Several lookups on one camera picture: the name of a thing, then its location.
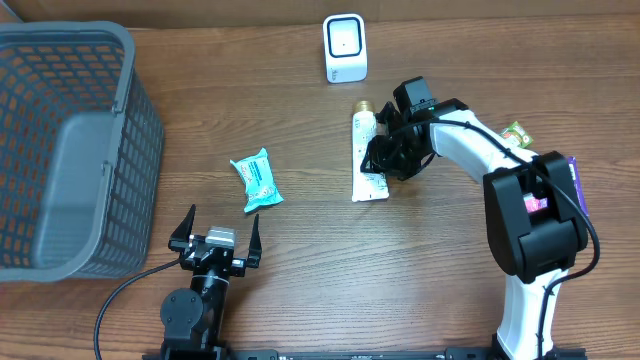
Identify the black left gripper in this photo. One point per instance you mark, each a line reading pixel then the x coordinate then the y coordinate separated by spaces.
pixel 214 255

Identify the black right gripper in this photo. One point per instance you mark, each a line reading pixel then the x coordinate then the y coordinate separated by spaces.
pixel 384 154

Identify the white bamboo print tube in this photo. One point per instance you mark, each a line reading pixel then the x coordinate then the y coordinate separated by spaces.
pixel 365 186

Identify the teal plastic packet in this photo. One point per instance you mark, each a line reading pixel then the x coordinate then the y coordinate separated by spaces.
pixel 260 186

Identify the green yellow snack pouch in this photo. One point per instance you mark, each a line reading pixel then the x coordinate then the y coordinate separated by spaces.
pixel 516 135

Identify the purple sanitary pad pack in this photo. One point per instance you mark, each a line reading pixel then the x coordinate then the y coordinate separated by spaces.
pixel 579 185

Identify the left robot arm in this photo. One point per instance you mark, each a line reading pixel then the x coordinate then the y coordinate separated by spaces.
pixel 192 316

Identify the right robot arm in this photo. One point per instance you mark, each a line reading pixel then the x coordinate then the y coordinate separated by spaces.
pixel 535 225

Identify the white barcode scanner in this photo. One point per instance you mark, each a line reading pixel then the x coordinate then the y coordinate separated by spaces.
pixel 345 48

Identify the grey plastic mesh basket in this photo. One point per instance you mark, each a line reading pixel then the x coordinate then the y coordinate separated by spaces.
pixel 81 149

